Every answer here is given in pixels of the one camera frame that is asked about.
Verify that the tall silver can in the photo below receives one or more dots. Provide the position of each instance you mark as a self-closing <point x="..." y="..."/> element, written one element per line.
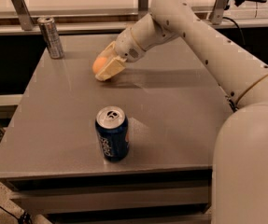
<point x="51" y="36"/>

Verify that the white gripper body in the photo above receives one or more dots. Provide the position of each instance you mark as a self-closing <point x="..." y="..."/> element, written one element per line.
<point x="126" y="47"/>

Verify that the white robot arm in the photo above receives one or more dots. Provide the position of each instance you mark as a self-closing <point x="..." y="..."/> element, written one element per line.
<point x="240" y="162"/>

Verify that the middle metal bracket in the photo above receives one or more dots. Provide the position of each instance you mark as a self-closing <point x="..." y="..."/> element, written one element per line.
<point x="142" y="8"/>

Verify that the orange fruit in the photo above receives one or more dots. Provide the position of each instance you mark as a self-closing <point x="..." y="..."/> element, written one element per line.
<point x="98" y="64"/>

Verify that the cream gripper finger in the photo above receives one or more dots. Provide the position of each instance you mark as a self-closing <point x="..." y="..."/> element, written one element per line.
<point x="109" y="51"/>
<point x="112" y="67"/>

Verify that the left metal bracket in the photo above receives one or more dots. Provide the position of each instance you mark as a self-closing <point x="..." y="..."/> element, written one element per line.
<point x="23" y="14"/>

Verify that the blue pepsi can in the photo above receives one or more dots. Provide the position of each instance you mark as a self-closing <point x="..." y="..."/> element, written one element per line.
<point x="111" y="125"/>

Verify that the grey drawer cabinet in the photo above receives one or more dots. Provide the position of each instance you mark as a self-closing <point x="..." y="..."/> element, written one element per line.
<point x="50" y="157"/>

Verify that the metal bracket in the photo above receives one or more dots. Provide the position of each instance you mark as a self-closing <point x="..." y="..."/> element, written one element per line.
<point x="23" y="14"/>
<point x="142" y="8"/>
<point x="218" y="11"/>

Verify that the right metal bracket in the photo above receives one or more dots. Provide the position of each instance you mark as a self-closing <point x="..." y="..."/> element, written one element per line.
<point x="218" y="11"/>

